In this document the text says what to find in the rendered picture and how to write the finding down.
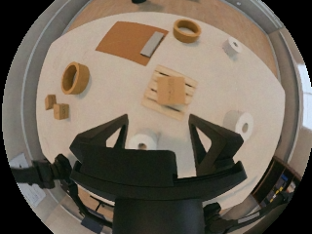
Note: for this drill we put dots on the brown cardboard carton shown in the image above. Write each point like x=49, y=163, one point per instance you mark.
x=61, y=111
x=50, y=100
x=172, y=90

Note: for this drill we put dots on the small wooden pallet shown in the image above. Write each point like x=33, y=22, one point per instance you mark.
x=164, y=109

